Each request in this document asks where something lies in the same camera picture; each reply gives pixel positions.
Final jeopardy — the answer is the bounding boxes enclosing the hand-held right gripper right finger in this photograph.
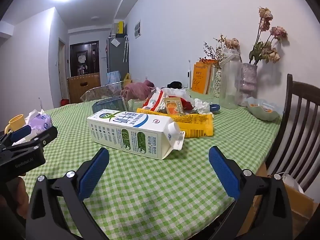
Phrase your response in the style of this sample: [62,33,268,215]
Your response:
[208,145,294,240]

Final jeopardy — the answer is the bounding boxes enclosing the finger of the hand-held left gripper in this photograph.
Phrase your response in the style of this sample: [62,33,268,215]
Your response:
[0,124,32,147]
[0,126,58,156]

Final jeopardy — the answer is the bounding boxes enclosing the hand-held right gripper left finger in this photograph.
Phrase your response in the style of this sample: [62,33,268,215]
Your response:
[25,147,110,240]

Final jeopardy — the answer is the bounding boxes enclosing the white milk carton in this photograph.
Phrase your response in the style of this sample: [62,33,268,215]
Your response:
[87,109,185,160]

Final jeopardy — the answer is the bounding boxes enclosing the cardboard box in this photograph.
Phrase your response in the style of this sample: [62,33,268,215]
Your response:
[247,162,320,235]

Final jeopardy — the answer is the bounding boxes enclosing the clear plastic bag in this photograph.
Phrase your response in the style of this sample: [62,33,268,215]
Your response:
[160,86,198,105]

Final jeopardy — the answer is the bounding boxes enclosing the red and white snack bag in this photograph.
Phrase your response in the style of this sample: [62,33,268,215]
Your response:
[142,87,195,113]

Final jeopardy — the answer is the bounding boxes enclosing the person's left hand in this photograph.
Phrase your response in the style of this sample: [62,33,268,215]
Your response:
[0,176,30,222]

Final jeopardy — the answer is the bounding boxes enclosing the yellow mug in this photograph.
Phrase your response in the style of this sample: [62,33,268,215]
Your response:
[5,114,27,133]

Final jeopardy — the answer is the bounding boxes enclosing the purple tissue pack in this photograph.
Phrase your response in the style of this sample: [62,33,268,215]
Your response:
[25,109,53,130]

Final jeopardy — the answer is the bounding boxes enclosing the yellow snack packet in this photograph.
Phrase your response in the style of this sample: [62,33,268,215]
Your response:
[136,108,215,138]

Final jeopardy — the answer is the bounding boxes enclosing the green checked tablecloth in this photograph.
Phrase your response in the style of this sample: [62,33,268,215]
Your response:
[0,89,284,240]

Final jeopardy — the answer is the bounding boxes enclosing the plastic wrapped bundle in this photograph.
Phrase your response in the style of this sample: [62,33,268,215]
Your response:
[80,82,123,103]

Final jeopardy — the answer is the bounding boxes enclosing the green bowl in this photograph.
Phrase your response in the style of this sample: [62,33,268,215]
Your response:
[246,97,280,122]

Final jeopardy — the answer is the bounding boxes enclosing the dark blue box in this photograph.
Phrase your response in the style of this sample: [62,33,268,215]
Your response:
[92,96,129,114]

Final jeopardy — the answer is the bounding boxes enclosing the clear plastic packaging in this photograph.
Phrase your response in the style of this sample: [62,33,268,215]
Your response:
[126,98,147,112]

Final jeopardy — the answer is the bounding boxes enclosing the small orange packet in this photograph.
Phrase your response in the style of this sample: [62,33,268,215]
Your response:
[164,97,187,116]

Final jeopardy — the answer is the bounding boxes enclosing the clear plastic jug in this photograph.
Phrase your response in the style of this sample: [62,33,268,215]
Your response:
[219,49,243,110]

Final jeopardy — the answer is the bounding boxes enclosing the blue gift bag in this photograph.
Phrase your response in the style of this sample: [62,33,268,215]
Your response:
[106,70,122,85]

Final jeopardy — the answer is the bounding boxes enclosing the dark entrance door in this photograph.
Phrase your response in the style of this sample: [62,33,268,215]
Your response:
[69,41,99,77]

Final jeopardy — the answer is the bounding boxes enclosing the floral vase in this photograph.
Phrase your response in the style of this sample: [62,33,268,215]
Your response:
[213,69,223,98]

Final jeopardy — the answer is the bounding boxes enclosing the pink cloth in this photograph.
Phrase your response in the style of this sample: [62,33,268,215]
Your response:
[121,79,156,100]

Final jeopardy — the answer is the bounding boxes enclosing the orange book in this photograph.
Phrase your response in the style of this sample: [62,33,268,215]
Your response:
[199,59,220,95]
[191,62,213,95]

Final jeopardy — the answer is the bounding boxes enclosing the dark wooden chair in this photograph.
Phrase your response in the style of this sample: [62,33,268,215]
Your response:
[265,74,320,193]

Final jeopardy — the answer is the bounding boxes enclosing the white electric toothbrush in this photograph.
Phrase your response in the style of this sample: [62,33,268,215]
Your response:
[186,59,193,89]

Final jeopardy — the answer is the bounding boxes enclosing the grey refrigerator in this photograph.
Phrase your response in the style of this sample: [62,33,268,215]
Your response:
[107,36,130,74]

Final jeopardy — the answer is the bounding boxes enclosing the dried twigs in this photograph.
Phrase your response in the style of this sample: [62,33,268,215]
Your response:
[199,34,227,68]

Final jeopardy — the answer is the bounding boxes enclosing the vase with dried roses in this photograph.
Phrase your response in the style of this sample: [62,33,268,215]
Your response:
[224,7,288,67]

